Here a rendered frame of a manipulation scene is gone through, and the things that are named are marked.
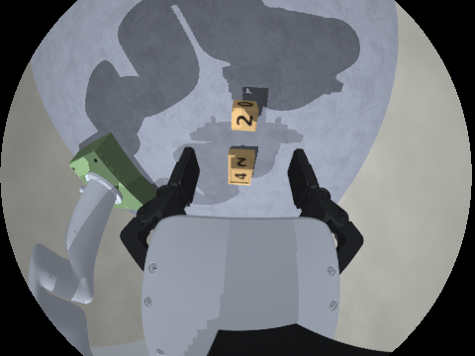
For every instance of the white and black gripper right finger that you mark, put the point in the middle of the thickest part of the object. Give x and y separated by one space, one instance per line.
316 203

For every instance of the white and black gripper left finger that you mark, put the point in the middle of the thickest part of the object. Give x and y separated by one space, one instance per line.
170 200

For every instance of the tan wooden tray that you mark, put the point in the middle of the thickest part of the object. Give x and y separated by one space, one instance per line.
245 153

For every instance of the tan wooden number cube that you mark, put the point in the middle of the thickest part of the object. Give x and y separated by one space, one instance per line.
241 169
244 115

